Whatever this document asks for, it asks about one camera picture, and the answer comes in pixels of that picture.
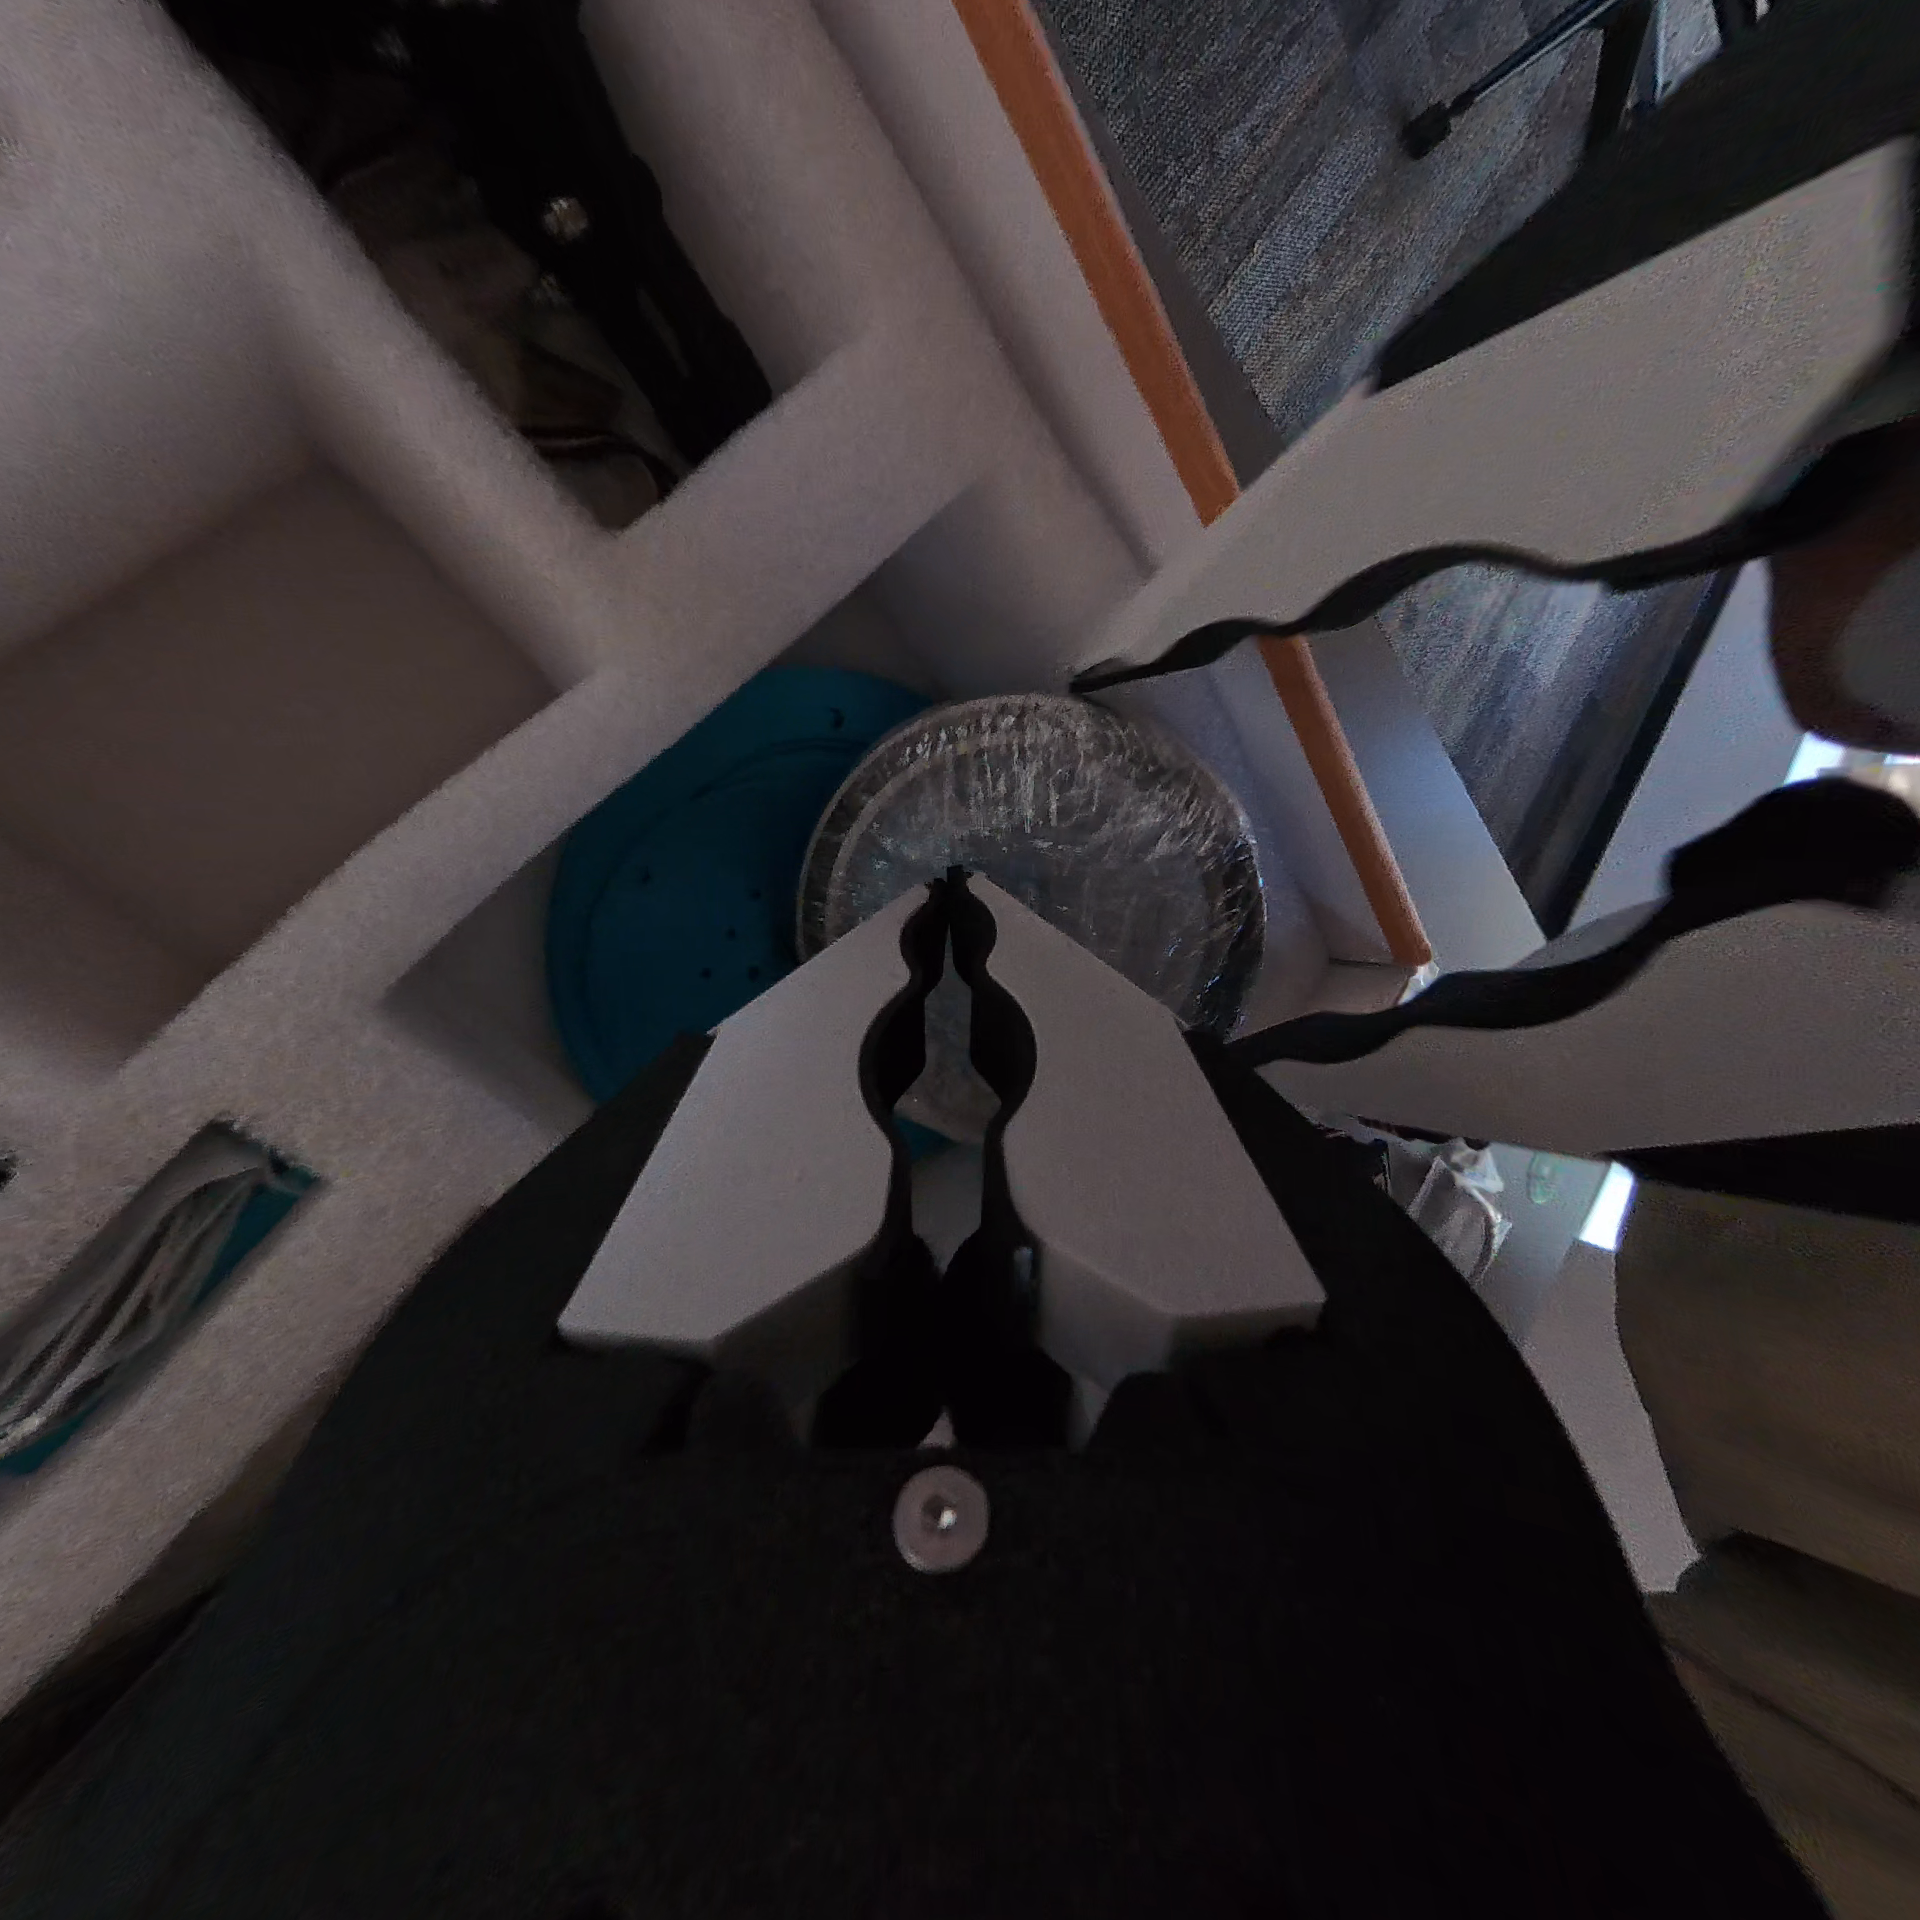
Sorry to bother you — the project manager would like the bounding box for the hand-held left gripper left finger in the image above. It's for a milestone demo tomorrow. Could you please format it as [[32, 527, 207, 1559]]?
[[558, 869, 965, 1451]]

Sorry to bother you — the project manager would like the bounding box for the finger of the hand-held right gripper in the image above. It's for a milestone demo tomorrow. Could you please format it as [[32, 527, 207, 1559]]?
[[1216, 776, 1920, 1158], [1071, 140, 1920, 693]]

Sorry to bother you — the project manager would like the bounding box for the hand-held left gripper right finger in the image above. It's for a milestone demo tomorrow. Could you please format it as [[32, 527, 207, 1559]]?
[[943, 869, 1328, 1451]]

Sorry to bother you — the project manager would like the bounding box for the blue round metal plate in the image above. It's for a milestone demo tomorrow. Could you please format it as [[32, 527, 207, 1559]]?
[[550, 666, 965, 1155]]

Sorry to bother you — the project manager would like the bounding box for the dark round metal part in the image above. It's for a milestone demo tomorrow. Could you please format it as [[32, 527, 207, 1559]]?
[[795, 693, 1269, 1038]]

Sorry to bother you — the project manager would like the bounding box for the white and orange cardboard box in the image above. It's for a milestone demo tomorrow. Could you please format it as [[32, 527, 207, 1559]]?
[[0, 0, 1435, 1728]]

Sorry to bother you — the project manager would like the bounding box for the white foam insert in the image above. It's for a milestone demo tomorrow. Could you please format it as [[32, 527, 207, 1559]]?
[[0, 0, 1398, 1710]]

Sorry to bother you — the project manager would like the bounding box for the person's right hand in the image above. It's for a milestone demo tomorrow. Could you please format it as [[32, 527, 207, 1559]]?
[[1770, 420, 1920, 751]]

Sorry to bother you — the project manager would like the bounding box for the black part with wires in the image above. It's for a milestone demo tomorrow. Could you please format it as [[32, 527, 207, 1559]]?
[[166, 0, 775, 527]]

